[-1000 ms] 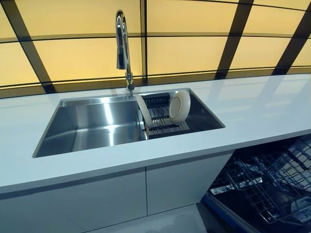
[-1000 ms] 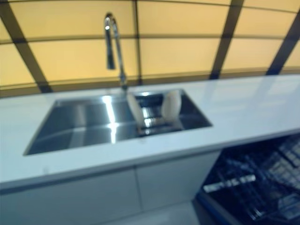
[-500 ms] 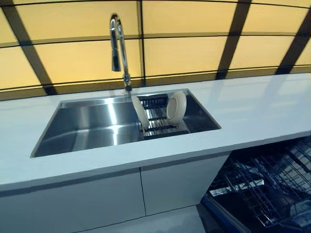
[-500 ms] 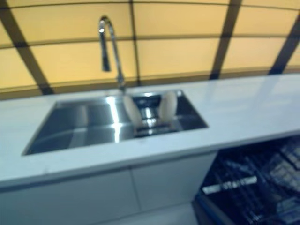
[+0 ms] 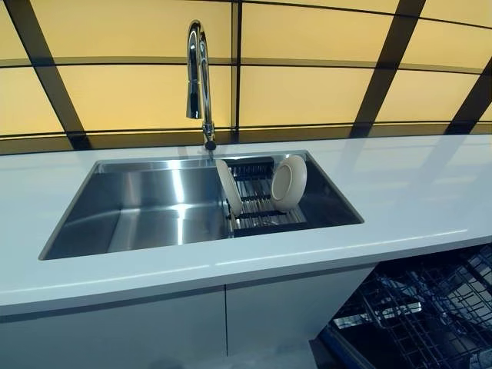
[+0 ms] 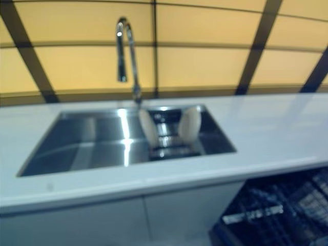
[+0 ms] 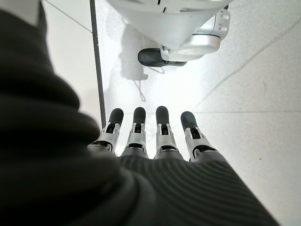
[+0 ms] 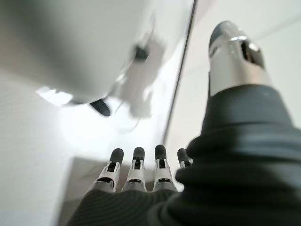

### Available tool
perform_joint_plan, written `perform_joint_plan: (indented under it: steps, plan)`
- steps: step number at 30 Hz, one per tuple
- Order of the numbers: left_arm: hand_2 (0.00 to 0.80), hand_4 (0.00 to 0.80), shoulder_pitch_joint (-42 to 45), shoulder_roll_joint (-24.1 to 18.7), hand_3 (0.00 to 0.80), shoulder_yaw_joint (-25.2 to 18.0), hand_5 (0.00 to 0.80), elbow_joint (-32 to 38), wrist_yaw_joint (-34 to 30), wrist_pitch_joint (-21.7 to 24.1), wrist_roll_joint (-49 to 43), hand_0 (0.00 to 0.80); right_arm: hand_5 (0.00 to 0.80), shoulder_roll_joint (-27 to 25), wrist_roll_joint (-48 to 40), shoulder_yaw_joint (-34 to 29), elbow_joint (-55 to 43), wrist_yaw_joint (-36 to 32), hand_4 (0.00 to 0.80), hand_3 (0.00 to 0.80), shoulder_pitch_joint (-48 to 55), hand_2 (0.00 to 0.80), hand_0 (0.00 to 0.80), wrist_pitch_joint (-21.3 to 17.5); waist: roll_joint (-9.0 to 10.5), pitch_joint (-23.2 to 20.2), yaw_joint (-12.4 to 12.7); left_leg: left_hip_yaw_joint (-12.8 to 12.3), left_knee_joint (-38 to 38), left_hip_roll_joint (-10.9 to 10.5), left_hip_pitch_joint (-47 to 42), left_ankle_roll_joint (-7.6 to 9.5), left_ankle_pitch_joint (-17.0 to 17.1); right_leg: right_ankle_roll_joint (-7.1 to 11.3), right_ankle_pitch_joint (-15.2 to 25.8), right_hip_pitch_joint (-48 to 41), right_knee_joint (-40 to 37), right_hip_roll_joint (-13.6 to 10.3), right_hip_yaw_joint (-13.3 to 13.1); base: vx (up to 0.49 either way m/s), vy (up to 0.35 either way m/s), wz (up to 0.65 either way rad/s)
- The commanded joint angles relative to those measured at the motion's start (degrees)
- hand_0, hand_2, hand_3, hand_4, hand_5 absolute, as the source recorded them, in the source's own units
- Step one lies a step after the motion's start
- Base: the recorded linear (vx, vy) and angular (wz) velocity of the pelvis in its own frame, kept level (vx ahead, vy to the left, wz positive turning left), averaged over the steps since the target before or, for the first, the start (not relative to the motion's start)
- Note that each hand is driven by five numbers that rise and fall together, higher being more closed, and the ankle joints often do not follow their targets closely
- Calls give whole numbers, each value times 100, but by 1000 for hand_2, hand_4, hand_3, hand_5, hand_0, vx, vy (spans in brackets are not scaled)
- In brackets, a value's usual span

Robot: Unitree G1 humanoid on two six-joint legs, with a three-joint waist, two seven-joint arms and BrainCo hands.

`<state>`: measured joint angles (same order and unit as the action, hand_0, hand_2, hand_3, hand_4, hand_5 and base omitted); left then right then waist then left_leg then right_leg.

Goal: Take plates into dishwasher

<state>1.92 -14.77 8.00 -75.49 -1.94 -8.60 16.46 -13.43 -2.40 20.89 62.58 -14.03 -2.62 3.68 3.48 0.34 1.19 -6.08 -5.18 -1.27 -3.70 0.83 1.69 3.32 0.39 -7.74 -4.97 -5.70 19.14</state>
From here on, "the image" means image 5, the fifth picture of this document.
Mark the cream ceramic plate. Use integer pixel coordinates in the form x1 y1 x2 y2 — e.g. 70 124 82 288
214 158 244 215
270 153 309 213

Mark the open dishwasher door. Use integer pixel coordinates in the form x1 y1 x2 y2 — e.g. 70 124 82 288
307 325 370 369

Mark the black dish drying rack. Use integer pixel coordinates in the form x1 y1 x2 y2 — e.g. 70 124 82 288
221 155 309 238

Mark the stainless steel kitchen sink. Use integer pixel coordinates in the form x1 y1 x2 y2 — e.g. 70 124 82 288
38 149 365 262

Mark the chrome gooseneck kitchen faucet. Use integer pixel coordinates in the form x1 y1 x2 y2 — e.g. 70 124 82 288
184 19 218 151

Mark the black wire dishwasher rack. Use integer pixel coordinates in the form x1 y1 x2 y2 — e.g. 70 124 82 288
329 244 492 369

